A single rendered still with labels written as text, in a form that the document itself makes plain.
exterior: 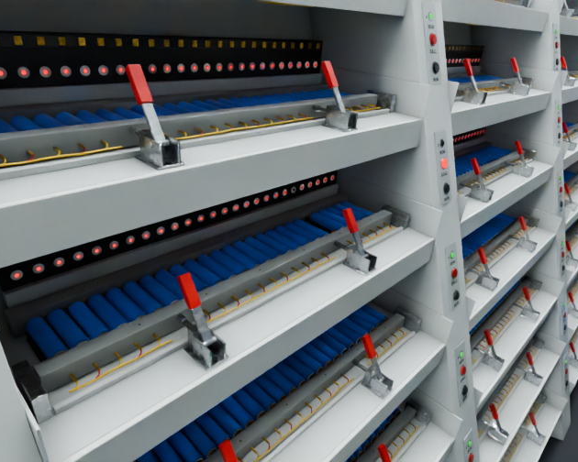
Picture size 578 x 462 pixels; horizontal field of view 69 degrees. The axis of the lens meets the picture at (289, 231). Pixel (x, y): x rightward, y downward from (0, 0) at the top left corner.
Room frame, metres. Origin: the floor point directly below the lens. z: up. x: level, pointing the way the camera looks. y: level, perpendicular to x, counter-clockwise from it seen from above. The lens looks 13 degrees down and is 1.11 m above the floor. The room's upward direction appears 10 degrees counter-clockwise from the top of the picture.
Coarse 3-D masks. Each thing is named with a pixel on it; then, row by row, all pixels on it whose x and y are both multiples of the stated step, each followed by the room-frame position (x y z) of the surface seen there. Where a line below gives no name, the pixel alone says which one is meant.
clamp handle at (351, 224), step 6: (348, 210) 0.58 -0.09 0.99; (348, 216) 0.57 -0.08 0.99; (348, 222) 0.58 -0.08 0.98; (354, 222) 0.58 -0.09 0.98; (354, 228) 0.57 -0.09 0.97; (354, 234) 0.57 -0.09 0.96; (354, 240) 0.57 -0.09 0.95; (360, 240) 0.57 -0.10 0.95; (360, 246) 0.57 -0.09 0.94; (360, 252) 0.57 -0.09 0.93
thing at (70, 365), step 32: (384, 224) 0.69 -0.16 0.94; (288, 256) 0.55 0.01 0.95; (320, 256) 0.59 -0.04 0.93; (224, 288) 0.47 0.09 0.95; (256, 288) 0.50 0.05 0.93; (160, 320) 0.41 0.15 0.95; (192, 320) 0.44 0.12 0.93; (64, 352) 0.36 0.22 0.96; (96, 352) 0.36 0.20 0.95; (128, 352) 0.39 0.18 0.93; (64, 384) 0.35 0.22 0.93
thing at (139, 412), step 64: (320, 192) 0.75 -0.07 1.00; (384, 192) 0.74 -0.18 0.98; (128, 256) 0.50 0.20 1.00; (384, 256) 0.61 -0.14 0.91; (256, 320) 0.45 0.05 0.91; (320, 320) 0.48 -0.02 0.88; (128, 384) 0.35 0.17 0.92; (192, 384) 0.36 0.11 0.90; (64, 448) 0.29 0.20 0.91; (128, 448) 0.32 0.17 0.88
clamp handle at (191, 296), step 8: (184, 280) 0.40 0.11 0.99; (192, 280) 0.40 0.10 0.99; (184, 288) 0.39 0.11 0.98; (192, 288) 0.40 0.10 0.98; (184, 296) 0.40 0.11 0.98; (192, 296) 0.39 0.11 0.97; (192, 304) 0.39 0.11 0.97; (200, 304) 0.40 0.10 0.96; (192, 312) 0.39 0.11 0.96; (200, 312) 0.40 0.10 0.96; (200, 320) 0.39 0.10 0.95; (200, 328) 0.39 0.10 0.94; (208, 328) 0.39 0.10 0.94; (200, 336) 0.39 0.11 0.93; (208, 336) 0.39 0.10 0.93
